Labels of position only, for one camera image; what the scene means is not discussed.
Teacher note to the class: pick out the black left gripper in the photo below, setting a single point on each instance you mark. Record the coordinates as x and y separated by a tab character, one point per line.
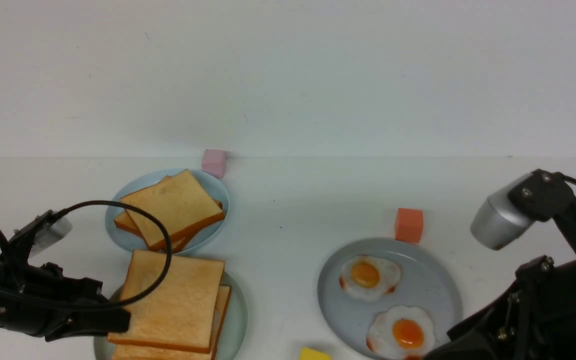
49	283

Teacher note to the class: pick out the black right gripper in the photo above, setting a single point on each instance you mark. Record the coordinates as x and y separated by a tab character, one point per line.
534	319

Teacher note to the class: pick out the toast slice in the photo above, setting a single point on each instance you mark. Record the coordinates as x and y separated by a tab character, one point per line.
181	204
177	315
124	222
132	352

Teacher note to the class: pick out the pale green plate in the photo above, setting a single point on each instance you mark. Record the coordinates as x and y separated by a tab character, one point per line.
233	332

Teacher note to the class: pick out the grey egg plate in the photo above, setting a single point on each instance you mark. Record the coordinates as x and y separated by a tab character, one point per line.
425	283

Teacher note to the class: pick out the front fried egg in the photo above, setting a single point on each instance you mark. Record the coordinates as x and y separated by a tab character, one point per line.
401	333

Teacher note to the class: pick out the fried egg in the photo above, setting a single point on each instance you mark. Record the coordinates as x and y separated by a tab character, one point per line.
369	278
401	333

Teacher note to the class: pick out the light blue bread plate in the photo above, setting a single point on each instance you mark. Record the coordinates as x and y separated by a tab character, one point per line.
129	241

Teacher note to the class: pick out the orange foam cube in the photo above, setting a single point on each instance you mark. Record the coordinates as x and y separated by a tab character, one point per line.
409	225

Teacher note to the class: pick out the pink foam cube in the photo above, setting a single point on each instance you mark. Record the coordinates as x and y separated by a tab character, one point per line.
214	162

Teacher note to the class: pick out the rear fried egg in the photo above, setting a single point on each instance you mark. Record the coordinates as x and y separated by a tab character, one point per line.
369	278

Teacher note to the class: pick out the yellow foam cube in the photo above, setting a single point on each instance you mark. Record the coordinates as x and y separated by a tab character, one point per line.
307	353

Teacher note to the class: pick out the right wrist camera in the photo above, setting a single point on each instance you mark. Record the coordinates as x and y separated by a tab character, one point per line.
505	215

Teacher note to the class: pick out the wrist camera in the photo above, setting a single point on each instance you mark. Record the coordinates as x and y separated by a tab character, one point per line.
505	215
40	234

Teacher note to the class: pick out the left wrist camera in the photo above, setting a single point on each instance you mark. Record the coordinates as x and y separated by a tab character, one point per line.
40	234

